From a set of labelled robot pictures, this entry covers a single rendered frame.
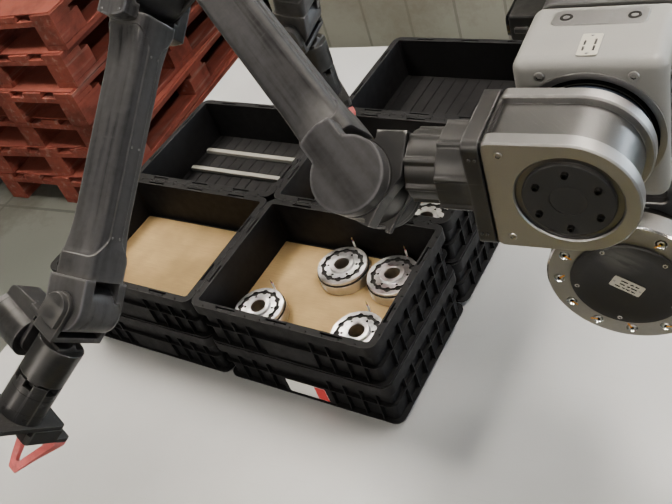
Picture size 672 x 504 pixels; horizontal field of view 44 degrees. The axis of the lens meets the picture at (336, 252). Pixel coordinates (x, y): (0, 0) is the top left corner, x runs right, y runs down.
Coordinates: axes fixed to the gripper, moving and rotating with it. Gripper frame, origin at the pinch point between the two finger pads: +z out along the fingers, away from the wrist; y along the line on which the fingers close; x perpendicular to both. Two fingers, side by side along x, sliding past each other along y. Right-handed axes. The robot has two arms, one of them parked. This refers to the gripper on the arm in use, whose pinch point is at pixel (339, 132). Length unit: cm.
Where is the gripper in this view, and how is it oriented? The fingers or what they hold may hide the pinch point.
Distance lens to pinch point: 158.0
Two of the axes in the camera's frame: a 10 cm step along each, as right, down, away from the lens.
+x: 9.3, -3.8, 0.2
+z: 2.7, 7.0, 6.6
